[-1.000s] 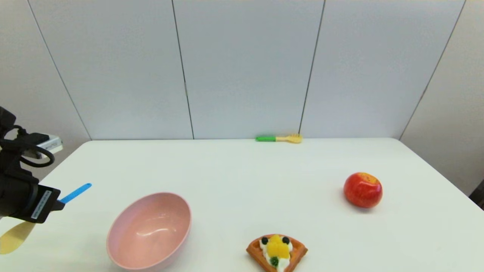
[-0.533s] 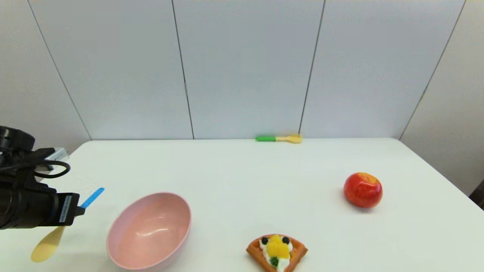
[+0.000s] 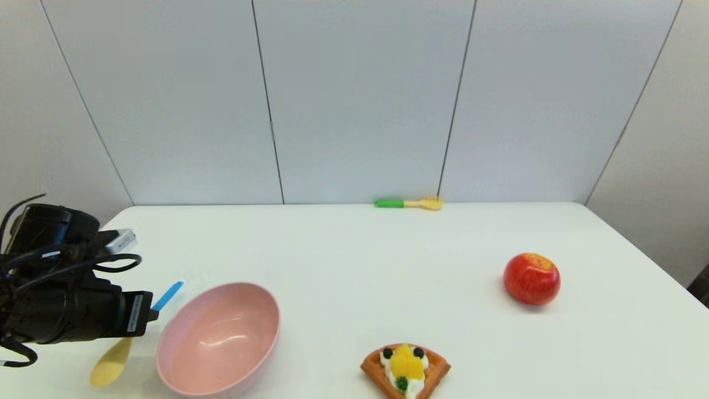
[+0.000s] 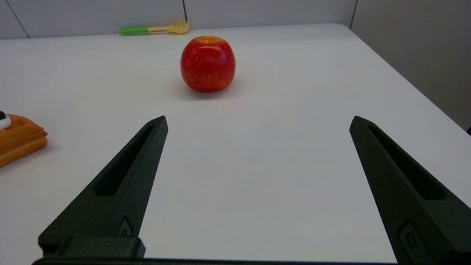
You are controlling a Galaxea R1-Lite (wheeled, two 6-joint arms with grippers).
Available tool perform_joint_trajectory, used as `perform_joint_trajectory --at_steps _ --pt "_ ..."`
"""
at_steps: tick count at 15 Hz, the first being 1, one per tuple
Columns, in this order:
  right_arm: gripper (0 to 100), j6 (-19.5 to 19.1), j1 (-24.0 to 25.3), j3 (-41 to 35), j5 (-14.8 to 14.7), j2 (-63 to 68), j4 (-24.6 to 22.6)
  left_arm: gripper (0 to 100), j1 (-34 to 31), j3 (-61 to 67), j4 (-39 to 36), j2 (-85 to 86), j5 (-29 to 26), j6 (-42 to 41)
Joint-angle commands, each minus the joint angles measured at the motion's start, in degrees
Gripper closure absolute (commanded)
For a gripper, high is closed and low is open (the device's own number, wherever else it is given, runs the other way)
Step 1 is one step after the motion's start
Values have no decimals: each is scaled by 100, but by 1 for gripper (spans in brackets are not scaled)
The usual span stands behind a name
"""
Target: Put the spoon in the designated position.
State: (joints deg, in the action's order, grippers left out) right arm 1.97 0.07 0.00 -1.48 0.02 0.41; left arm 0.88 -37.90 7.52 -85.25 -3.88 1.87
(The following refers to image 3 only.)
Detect waffle with fruit topping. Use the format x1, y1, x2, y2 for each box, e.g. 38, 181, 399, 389
360, 344, 451, 399

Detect pink bowl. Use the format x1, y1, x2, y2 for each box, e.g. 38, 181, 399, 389
156, 282, 281, 398

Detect dark object beside table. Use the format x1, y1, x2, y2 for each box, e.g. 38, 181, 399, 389
687, 263, 709, 308

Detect thin black wrist cables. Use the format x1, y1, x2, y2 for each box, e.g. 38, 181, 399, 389
0, 193, 143, 368

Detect green-handled yellow fork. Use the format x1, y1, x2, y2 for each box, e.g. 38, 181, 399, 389
374, 197, 444, 212

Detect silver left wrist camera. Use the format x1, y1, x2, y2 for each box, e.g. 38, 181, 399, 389
100, 229, 137, 254

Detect red apple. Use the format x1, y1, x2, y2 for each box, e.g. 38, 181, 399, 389
503, 253, 561, 306

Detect blue-handled yellow spoon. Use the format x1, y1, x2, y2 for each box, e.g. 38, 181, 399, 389
90, 281, 184, 387

